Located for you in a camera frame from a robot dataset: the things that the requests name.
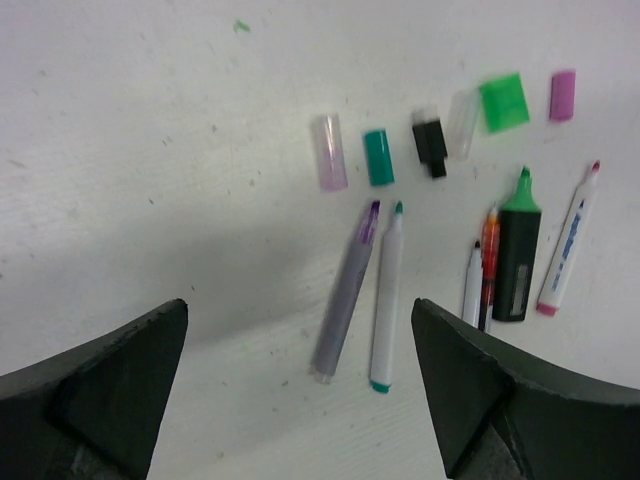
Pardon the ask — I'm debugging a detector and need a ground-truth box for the teal white marker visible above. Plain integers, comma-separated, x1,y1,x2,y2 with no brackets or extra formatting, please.
369,201,404,394

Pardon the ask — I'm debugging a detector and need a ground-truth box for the black white marker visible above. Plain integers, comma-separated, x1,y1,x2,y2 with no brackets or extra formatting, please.
462,240,483,328

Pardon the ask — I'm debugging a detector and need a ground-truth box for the pink white marker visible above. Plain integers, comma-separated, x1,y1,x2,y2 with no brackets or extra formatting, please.
536,160,601,317

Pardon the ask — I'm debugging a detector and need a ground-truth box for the teal marker cap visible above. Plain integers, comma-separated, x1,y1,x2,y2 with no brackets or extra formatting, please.
363,129,395,187

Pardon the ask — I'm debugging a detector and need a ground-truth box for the clear purple pen cap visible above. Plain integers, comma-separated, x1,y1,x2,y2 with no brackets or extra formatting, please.
311,114,348,192

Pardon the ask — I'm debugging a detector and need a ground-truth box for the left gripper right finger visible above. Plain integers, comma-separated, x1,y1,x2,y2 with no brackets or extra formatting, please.
411,299,639,479

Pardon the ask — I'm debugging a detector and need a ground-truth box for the pink marker cap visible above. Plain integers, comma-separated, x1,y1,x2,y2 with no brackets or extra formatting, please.
549,70,576,122

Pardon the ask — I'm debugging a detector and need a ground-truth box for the black marker cap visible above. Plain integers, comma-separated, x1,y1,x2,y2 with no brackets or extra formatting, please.
412,104,448,179

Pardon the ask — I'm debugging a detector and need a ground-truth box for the green highlighter cap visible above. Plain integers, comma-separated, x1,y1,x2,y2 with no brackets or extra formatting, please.
479,73,530,134

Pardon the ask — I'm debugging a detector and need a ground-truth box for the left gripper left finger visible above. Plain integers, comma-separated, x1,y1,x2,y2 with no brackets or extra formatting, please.
1,299,188,479

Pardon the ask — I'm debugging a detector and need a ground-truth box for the orange clear pen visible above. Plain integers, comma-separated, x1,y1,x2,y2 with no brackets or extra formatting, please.
478,205,500,333

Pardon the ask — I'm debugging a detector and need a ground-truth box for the green black highlighter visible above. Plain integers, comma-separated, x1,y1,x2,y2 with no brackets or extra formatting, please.
492,167,542,323

